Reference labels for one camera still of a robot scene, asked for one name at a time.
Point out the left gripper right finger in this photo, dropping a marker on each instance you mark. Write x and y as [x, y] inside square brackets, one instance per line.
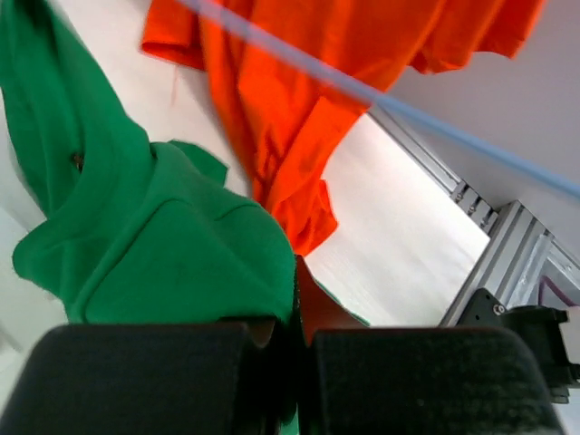
[358, 379]

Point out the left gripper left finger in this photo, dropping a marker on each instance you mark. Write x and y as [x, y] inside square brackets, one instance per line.
[140, 379]

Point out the green t shirt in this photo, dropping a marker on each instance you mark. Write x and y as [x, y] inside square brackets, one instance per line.
[138, 232]

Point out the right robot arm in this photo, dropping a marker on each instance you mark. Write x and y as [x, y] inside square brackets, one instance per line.
[550, 333]

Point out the orange t shirt right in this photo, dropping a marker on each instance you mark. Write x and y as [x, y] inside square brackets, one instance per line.
[283, 124]

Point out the aluminium mounting rail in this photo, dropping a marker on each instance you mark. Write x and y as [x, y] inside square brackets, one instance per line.
[523, 263]

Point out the light blue wire hanger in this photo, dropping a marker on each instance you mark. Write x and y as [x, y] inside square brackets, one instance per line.
[253, 34]

